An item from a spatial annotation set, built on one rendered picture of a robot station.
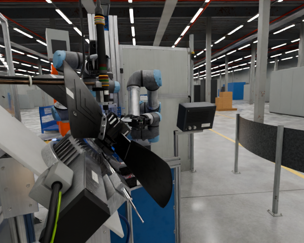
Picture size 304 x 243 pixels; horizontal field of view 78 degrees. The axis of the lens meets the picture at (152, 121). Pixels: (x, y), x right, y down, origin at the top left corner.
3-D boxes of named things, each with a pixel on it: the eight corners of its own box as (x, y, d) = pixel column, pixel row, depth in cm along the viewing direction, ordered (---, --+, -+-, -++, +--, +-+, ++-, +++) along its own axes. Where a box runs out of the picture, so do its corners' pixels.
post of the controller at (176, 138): (175, 156, 141) (175, 131, 138) (173, 155, 144) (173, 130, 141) (179, 156, 142) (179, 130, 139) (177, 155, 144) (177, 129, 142)
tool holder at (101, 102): (101, 105, 79) (99, 81, 77) (90, 105, 83) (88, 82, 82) (116, 103, 86) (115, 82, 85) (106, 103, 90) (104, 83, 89)
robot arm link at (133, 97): (124, 67, 129) (124, 138, 117) (140, 66, 129) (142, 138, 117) (126, 75, 140) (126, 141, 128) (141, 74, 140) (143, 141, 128)
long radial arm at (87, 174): (59, 174, 65) (85, 150, 67) (76, 187, 68) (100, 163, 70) (41, 230, 38) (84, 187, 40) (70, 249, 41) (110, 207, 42)
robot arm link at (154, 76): (144, 105, 179) (140, 66, 130) (160, 105, 179) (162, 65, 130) (144, 117, 174) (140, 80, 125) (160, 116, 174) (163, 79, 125)
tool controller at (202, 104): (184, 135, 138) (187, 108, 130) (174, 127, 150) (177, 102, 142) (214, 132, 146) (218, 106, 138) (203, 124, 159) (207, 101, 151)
